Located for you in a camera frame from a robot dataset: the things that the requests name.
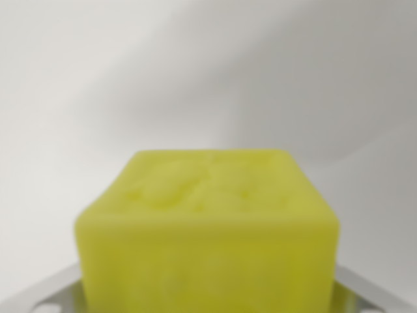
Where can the black silver gripper left finger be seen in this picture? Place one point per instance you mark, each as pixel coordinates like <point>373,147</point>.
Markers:
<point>49,295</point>

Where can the yellow cube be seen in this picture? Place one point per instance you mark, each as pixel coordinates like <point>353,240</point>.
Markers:
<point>208,234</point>

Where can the black silver gripper right finger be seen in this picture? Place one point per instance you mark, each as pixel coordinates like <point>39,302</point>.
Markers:
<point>352,300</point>

